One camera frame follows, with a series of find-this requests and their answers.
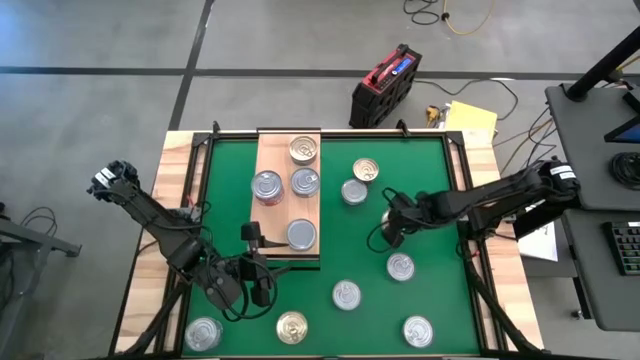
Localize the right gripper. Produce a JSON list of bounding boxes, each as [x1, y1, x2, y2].
[[381, 192, 437, 250]]

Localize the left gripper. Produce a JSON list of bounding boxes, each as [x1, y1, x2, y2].
[[235, 221, 293, 309]]

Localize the teal tuna can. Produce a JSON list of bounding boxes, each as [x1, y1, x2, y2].
[[385, 252, 417, 283], [331, 279, 363, 312]]

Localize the green-label silver-lid can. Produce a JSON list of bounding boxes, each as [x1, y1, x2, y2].
[[290, 167, 322, 199]]

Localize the blue-label silver-lid can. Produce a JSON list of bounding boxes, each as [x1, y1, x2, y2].
[[184, 316, 225, 353]]

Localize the yellow plug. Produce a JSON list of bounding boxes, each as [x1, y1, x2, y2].
[[424, 103, 444, 129]]

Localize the silver pull-tab lid can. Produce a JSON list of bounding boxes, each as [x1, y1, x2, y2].
[[402, 314, 435, 350]]

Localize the yellow envelope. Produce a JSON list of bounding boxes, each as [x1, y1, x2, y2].
[[444, 100, 499, 139]]

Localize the red and black tool case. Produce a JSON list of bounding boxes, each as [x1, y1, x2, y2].
[[348, 43, 424, 130]]

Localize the white paper sheet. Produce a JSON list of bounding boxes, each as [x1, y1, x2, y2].
[[517, 221, 560, 263]]

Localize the grey metal stand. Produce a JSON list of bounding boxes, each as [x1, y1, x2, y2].
[[0, 202, 83, 360]]

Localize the grey keypad desk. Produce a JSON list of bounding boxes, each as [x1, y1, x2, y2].
[[562, 207, 640, 332]]

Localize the keypad with coloured keys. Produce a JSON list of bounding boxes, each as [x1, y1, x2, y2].
[[602, 221, 640, 277]]

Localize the tablet with blue screen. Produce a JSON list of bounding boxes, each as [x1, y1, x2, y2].
[[603, 89, 640, 145]]

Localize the black pole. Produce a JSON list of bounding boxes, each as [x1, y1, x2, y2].
[[566, 24, 640, 103]]

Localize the wooden shelf black frame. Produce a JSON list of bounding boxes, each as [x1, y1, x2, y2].
[[244, 127, 323, 271]]

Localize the black cable bundle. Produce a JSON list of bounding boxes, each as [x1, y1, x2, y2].
[[492, 107, 559, 171]]

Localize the black tool case cable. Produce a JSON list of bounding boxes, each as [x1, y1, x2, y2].
[[413, 77, 520, 123]]

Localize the yellow floor cable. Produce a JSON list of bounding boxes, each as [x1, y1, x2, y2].
[[442, 0, 496, 37]]

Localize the black floor cable loop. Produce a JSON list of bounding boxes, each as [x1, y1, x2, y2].
[[402, 0, 451, 26]]

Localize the thin black floor cable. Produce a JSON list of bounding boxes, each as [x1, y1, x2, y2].
[[18, 206, 59, 236]]

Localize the coiled black cable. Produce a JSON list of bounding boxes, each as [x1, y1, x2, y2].
[[609, 151, 640, 191]]

